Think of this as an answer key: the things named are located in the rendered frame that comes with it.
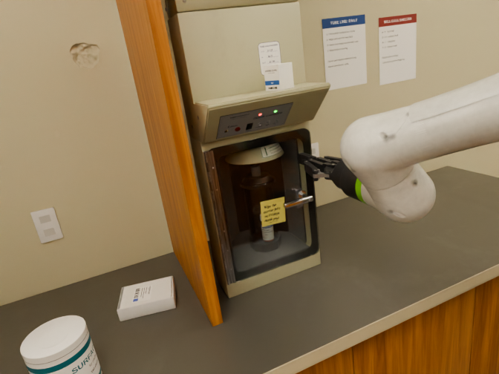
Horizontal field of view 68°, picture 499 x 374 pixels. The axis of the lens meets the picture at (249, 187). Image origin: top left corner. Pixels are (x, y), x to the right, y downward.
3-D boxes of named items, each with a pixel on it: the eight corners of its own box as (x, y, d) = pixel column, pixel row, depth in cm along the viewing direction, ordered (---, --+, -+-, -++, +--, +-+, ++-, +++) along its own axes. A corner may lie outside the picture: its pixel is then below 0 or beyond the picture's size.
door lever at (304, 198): (277, 205, 105) (276, 197, 104) (306, 197, 108) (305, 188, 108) (286, 211, 101) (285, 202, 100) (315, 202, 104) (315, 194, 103)
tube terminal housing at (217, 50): (203, 262, 130) (157, 27, 105) (284, 235, 141) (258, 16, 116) (228, 298, 108) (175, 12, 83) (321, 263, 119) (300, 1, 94)
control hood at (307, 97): (200, 142, 93) (192, 102, 89) (310, 119, 104) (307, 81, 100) (214, 150, 83) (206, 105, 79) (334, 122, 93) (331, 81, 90)
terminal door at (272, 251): (229, 283, 106) (205, 149, 93) (318, 251, 117) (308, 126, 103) (229, 285, 106) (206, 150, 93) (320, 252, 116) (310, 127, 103)
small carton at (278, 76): (266, 90, 92) (263, 66, 90) (279, 87, 95) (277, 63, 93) (280, 90, 88) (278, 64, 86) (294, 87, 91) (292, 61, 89)
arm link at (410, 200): (419, 243, 68) (457, 199, 69) (389, 199, 62) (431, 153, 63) (368, 217, 80) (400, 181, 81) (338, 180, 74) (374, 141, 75)
